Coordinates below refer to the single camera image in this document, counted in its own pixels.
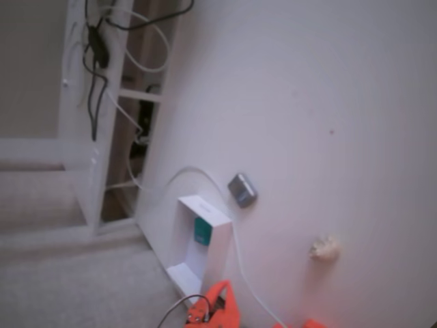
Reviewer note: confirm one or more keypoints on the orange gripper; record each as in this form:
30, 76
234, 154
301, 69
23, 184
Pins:
221, 304

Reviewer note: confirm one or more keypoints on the small green cube box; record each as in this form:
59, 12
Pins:
202, 232

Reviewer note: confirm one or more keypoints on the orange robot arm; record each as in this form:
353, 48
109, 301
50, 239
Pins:
196, 312

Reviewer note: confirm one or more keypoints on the white cardboard bin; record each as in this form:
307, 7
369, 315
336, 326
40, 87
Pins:
218, 239

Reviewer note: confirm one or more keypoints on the beige bear figurine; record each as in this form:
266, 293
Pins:
324, 247

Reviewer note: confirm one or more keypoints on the small gray box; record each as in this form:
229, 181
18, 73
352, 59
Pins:
243, 191

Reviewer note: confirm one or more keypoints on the white shelf frame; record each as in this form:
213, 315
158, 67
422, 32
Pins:
75, 112

